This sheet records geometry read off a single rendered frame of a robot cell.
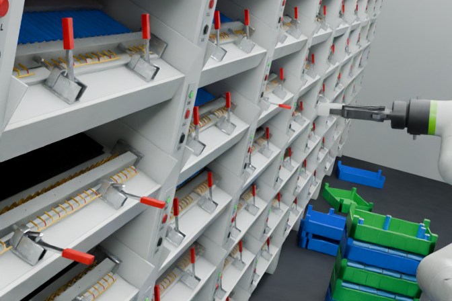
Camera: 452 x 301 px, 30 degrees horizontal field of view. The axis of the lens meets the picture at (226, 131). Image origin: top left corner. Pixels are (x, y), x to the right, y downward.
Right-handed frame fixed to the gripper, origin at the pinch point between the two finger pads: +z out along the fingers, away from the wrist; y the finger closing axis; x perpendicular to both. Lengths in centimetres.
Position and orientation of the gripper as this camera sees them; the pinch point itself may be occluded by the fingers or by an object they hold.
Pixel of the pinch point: (329, 109)
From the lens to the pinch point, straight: 229.1
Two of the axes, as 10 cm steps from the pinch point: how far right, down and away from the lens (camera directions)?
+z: -9.7, -0.8, 2.2
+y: 2.3, -1.5, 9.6
